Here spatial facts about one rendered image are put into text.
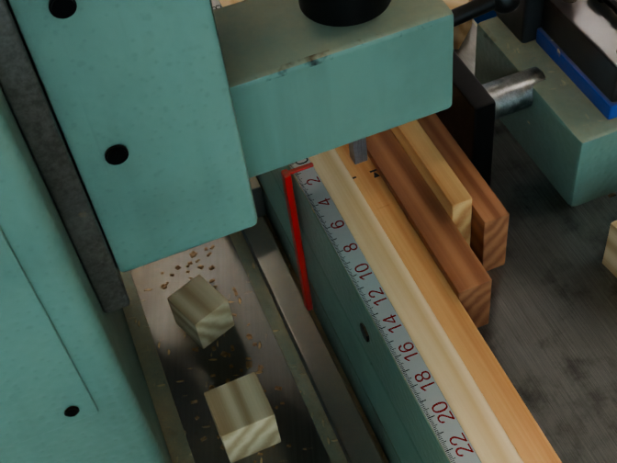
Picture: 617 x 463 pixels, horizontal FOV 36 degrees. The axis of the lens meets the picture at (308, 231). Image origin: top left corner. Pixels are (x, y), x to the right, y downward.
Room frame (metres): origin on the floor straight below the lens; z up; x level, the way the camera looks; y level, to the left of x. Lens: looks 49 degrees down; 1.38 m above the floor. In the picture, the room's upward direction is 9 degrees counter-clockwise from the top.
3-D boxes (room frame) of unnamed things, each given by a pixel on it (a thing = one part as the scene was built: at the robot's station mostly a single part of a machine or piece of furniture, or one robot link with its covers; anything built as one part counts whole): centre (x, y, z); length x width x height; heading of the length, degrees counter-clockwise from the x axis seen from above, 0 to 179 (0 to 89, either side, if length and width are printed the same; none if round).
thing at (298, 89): (0.43, -0.02, 1.03); 0.14 x 0.07 x 0.09; 105
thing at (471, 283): (0.43, -0.06, 0.92); 0.23 x 0.02 x 0.04; 15
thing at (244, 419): (0.33, 0.06, 0.82); 0.04 x 0.04 x 0.04; 16
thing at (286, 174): (0.42, 0.00, 0.89); 0.02 x 0.01 x 0.14; 105
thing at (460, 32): (0.60, -0.13, 0.92); 0.03 x 0.03 x 0.03; 58
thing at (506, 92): (0.46, -0.13, 0.95); 0.09 x 0.07 x 0.09; 15
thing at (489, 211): (0.44, -0.09, 0.93); 0.17 x 0.02 x 0.05; 15
